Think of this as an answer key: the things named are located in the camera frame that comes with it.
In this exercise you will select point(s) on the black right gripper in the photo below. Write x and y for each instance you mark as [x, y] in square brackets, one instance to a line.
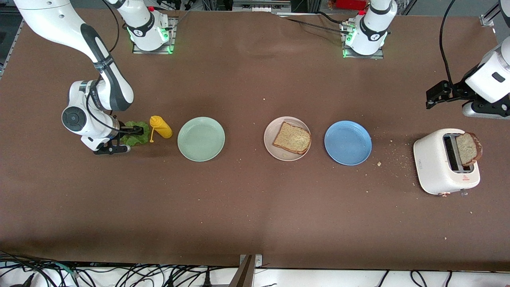
[126, 130]

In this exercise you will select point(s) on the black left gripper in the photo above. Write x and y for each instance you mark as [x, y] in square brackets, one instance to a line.
[458, 89]

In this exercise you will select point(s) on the green lettuce leaf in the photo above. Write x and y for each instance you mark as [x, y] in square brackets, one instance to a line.
[137, 140]

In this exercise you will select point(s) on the yellow squeeze bottle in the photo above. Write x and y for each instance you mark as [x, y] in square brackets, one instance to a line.
[161, 128]

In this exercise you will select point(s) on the brown bread slice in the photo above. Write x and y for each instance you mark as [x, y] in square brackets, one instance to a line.
[469, 149]
[293, 139]

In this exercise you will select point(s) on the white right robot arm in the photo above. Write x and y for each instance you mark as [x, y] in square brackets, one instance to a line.
[59, 24]

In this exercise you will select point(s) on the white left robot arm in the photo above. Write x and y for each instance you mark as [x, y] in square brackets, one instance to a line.
[372, 28]

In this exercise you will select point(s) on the mint green plate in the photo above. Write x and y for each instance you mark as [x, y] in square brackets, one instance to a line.
[201, 139]

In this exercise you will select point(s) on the blue plate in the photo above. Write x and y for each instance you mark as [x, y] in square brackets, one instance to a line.
[348, 142]

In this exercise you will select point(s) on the beige plate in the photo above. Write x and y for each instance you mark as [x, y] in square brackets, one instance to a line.
[275, 151]

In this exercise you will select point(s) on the white toaster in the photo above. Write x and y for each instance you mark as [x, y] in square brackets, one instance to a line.
[432, 167]

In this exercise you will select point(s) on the red box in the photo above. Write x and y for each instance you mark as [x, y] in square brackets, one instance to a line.
[350, 4]

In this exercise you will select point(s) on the black power plug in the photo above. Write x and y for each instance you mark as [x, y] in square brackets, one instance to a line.
[206, 281]

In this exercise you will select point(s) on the grey equipment unit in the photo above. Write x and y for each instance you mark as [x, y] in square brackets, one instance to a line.
[261, 4]

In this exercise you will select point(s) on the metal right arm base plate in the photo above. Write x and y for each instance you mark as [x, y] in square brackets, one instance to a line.
[151, 52]

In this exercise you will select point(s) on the aluminium corner bracket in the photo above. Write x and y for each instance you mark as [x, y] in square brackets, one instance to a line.
[487, 20]

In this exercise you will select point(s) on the aluminium frame profile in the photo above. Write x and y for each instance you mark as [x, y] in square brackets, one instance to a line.
[494, 10]

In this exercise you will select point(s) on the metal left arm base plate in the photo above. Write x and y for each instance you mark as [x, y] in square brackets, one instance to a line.
[362, 57]

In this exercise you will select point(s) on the metal table edge bracket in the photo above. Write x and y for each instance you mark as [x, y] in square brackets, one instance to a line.
[258, 260]

